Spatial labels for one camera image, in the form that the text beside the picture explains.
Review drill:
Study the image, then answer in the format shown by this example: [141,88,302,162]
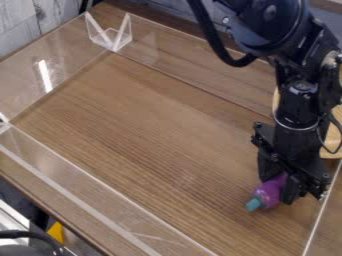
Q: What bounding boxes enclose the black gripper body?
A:
[252,122,332,201]

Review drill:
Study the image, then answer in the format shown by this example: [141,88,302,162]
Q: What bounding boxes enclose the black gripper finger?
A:
[281,174,308,205]
[258,149,285,182]

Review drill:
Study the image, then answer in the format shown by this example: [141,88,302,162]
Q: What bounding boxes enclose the purple toy eggplant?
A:
[246,173,288,212]

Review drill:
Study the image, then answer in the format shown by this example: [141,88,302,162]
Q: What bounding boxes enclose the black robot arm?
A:
[187,0,342,205]

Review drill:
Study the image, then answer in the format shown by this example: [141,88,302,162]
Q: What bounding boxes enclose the brown wooden bowl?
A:
[273,87,342,160]

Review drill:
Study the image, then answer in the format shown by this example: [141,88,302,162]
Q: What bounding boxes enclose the clear acrylic tray walls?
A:
[0,2,342,256]

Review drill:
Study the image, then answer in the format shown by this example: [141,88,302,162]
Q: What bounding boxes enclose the yellow and black device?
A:
[26,219,91,256]

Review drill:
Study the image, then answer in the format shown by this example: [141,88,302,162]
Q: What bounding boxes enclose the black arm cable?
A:
[316,113,342,155]

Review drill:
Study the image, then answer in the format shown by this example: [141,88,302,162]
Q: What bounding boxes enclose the clear acrylic corner bracket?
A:
[85,13,133,52]

